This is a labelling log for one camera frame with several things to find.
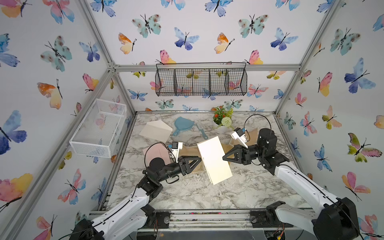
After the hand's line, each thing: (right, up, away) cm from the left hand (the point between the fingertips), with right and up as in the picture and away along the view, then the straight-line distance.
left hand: (199, 159), depth 68 cm
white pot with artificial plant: (+15, +20, +28) cm, 37 cm away
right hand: (+11, +1, -5) cm, 12 cm away
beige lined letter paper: (+5, +4, -5) cm, 8 cm away
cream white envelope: (-31, +12, +45) cm, 56 cm away
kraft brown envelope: (+12, +6, -4) cm, 14 cm away
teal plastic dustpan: (-12, +17, +44) cm, 49 cm away
